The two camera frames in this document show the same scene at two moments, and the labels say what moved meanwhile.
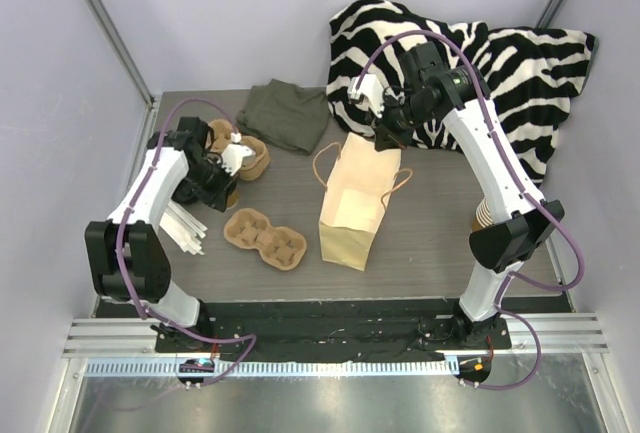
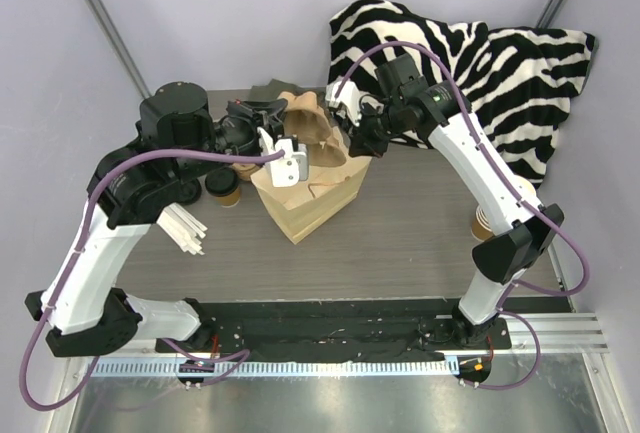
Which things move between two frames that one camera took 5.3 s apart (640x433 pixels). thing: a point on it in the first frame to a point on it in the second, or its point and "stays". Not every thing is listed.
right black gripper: (391, 129) to (364, 129)
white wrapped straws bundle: (182, 228) stays
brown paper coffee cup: (233, 198) stays
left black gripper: (220, 193) to (263, 120)
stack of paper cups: (483, 215) stays
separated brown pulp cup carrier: (280, 247) to (311, 124)
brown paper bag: (351, 208) to (332, 183)
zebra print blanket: (529, 73) stays
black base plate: (334, 326) stays
